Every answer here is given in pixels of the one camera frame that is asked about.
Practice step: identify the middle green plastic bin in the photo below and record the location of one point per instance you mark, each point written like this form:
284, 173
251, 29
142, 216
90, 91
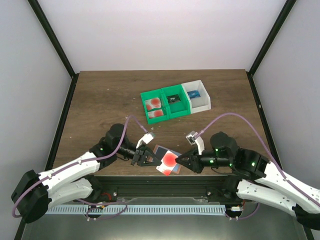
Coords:
179, 109

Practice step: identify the light blue cable duct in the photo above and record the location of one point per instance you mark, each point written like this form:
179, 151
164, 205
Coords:
82, 209

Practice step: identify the white plastic bin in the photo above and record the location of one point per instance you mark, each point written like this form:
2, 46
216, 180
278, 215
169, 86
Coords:
199, 104

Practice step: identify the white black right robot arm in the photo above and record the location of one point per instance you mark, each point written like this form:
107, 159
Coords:
254, 177

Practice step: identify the red circle card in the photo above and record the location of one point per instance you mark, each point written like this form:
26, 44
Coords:
169, 164
156, 113

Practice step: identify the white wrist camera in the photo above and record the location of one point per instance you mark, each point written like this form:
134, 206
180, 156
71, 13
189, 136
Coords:
194, 140
147, 138

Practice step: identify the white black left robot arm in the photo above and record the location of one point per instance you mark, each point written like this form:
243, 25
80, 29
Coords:
36, 193

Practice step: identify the green plastic bin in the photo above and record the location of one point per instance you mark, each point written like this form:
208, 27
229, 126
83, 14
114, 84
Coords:
179, 109
151, 94

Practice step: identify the dark card in holder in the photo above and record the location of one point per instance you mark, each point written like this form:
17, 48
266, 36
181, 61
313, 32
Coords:
160, 151

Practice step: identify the blue card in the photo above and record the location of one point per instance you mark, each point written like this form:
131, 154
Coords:
193, 94

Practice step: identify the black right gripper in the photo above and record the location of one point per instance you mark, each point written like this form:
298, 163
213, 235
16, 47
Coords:
196, 162

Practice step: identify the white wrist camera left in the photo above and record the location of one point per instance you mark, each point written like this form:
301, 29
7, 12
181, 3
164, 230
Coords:
147, 138

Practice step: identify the red and white card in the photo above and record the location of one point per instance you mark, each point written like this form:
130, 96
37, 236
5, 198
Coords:
153, 103

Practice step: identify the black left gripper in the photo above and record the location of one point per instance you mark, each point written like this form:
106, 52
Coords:
137, 156

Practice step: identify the black frame post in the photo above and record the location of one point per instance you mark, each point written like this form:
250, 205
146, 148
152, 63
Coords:
41, 16
280, 20

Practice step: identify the right black frame post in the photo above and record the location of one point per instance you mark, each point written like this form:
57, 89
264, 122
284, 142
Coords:
280, 20

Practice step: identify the pink leather card holder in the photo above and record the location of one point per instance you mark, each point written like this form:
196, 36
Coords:
176, 153

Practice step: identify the black front frame rail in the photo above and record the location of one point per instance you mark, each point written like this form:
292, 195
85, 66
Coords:
221, 189

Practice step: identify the left green plastic bin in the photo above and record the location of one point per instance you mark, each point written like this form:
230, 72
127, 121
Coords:
151, 94

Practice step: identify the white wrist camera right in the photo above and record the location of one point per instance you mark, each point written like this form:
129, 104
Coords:
194, 140

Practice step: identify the dark green card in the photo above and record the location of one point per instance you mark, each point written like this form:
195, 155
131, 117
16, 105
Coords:
172, 99

